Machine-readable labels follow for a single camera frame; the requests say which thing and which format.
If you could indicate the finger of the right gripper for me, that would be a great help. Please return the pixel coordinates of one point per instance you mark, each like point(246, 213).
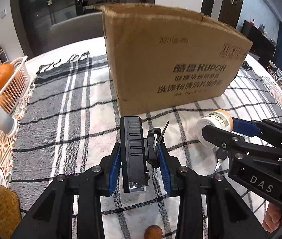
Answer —
point(267, 130)
point(233, 144)

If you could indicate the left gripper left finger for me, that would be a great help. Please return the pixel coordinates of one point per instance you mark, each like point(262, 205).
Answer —
point(52, 214)

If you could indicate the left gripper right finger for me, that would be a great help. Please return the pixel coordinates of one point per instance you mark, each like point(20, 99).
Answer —
point(206, 200)

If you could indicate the white pill bottle tan cap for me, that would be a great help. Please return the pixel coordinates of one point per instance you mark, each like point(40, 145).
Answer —
point(218, 118)

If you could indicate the brown wooden handle piece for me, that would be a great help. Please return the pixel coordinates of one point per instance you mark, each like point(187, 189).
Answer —
point(153, 232)

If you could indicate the black rectangular flashlight tool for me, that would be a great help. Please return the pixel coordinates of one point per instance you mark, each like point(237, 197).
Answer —
point(137, 151)

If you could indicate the person right hand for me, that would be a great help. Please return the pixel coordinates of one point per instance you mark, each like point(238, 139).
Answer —
point(272, 219)

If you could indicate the key with black head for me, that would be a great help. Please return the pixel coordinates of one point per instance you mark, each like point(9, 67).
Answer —
point(221, 155)

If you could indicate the floral patterned cloth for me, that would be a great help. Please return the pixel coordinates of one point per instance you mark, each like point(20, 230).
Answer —
point(278, 94)

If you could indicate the woven wicker box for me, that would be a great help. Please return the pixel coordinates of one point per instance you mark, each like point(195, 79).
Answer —
point(10, 216)

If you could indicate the black television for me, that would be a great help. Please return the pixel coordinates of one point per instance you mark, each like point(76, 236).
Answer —
point(261, 46)

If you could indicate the plaid grey white tablecloth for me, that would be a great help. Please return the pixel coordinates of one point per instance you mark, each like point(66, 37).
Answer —
point(72, 121)

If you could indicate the white cylindrical speaker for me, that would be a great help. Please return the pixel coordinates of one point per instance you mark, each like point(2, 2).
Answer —
point(8, 124)

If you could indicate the brown cardboard box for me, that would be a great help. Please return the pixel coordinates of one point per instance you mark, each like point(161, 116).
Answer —
point(161, 57)

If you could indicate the white fruit basket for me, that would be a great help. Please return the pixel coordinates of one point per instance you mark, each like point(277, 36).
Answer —
point(15, 88)

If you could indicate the orange fruit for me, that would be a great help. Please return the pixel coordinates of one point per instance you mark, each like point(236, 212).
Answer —
point(6, 71)

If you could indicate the grey dining chair left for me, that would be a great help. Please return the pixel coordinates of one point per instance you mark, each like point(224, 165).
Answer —
point(75, 30)

